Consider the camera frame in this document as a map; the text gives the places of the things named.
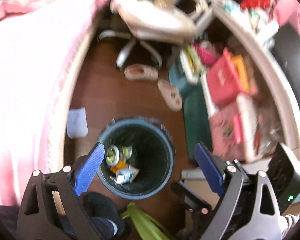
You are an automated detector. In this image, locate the yellow candy wrapper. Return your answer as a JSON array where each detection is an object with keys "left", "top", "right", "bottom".
[{"left": 105, "top": 145, "right": 133, "bottom": 167}]

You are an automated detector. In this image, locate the white paper on floor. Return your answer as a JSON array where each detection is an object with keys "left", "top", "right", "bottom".
[{"left": 66, "top": 107, "right": 89, "bottom": 139}]

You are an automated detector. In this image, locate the lime green plastic bag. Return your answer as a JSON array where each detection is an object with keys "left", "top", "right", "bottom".
[{"left": 120, "top": 202, "right": 177, "bottom": 240}]

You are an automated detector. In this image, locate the blue round trash bin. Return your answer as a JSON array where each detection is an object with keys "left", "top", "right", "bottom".
[{"left": 97, "top": 116, "right": 175, "bottom": 200}]

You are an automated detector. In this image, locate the dark green storage box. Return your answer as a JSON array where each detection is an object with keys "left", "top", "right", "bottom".
[{"left": 167, "top": 62, "right": 213, "bottom": 162}]

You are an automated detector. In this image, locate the person's black shoe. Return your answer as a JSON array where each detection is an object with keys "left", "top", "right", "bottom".
[{"left": 84, "top": 192, "right": 125, "bottom": 239}]

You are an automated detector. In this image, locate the pink slipper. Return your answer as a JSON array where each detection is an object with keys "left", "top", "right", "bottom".
[
  {"left": 158, "top": 79, "right": 183, "bottom": 112},
  {"left": 124, "top": 64, "right": 159, "bottom": 81}
]

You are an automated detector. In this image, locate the white green small carton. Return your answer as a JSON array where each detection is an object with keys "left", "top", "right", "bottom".
[{"left": 111, "top": 165, "right": 139, "bottom": 185}]

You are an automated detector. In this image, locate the pink red gift bag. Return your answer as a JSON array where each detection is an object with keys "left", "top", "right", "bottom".
[{"left": 206, "top": 48, "right": 259, "bottom": 108}]

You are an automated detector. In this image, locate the white office chair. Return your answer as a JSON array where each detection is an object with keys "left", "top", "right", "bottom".
[{"left": 98, "top": 0, "right": 209, "bottom": 70}]

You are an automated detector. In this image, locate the pink striped bed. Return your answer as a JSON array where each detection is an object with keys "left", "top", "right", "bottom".
[{"left": 0, "top": 0, "right": 110, "bottom": 206}]

